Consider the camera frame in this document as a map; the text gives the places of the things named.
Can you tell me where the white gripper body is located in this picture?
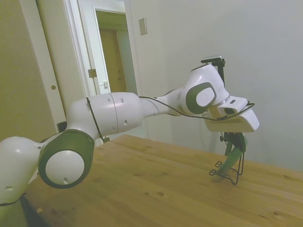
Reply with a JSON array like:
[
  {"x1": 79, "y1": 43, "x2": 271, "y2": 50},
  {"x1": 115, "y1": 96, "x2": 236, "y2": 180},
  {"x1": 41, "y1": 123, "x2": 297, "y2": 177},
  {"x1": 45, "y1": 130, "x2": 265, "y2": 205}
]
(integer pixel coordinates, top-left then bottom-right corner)
[{"x1": 205, "y1": 106, "x2": 260, "y2": 133}]

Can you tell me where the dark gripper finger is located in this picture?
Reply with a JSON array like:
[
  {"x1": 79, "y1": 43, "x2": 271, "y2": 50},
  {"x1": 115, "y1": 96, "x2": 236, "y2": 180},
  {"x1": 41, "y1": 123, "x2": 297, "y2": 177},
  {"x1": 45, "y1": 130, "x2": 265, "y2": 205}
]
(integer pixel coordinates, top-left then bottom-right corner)
[
  {"x1": 222, "y1": 132, "x2": 235, "y2": 156},
  {"x1": 234, "y1": 132, "x2": 246, "y2": 152}
]

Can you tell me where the green plate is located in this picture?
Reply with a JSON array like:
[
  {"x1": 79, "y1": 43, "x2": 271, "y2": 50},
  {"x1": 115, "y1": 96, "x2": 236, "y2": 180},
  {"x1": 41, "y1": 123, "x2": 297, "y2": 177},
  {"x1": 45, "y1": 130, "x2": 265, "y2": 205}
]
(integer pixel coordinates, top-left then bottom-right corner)
[{"x1": 217, "y1": 138, "x2": 249, "y2": 178}]

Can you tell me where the white door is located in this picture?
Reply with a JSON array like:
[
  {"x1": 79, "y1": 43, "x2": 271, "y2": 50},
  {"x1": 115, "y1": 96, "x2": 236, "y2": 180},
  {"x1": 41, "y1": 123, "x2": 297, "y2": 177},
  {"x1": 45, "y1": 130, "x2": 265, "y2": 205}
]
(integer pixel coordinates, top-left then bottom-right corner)
[
  {"x1": 63, "y1": 0, "x2": 143, "y2": 97},
  {"x1": 0, "y1": 0, "x2": 69, "y2": 142}
]

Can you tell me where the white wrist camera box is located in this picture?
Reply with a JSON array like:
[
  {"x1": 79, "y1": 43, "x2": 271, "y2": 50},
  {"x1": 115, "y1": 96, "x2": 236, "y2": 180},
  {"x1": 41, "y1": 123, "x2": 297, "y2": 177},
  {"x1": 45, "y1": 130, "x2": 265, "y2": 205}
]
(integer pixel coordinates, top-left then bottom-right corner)
[{"x1": 216, "y1": 96, "x2": 249, "y2": 119}]

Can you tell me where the black wire plate rack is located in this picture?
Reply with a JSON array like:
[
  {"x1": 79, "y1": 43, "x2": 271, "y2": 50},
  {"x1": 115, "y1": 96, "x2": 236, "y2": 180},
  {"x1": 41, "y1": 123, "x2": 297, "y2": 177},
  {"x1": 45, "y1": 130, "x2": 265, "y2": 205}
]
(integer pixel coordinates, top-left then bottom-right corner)
[{"x1": 209, "y1": 151, "x2": 246, "y2": 185}]

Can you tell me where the black camera stand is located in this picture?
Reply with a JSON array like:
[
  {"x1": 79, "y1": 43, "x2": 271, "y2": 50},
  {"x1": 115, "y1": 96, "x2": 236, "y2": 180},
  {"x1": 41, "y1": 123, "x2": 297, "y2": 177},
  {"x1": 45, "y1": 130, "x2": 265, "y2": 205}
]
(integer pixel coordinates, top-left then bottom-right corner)
[{"x1": 212, "y1": 59, "x2": 226, "y2": 86}]

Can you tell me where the black camera cable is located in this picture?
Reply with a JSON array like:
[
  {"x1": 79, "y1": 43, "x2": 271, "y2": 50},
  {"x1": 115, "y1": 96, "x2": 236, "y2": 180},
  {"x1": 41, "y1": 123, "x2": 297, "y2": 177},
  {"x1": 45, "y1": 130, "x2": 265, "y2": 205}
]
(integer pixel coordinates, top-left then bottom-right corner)
[{"x1": 138, "y1": 95, "x2": 256, "y2": 121}]

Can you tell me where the grey exterior camera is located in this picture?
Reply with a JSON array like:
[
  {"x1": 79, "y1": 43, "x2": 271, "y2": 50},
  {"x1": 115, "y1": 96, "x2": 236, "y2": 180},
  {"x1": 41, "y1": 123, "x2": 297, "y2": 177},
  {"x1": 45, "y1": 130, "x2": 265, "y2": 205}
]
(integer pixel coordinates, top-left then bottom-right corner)
[{"x1": 201, "y1": 55, "x2": 223, "y2": 64}]

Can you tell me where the beige wall switch plate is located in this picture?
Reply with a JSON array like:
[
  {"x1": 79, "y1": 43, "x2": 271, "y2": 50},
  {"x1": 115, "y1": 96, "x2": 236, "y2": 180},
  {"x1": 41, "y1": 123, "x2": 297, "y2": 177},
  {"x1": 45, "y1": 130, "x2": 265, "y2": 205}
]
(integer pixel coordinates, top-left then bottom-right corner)
[{"x1": 138, "y1": 17, "x2": 147, "y2": 36}]

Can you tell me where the black cable strap on arm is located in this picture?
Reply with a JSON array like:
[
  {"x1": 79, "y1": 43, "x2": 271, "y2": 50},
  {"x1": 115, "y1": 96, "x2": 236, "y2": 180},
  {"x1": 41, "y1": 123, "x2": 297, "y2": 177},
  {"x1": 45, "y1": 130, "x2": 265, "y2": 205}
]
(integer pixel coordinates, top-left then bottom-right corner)
[{"x1": 85, "y1": 96, "x2": 110, "y2": 144}]

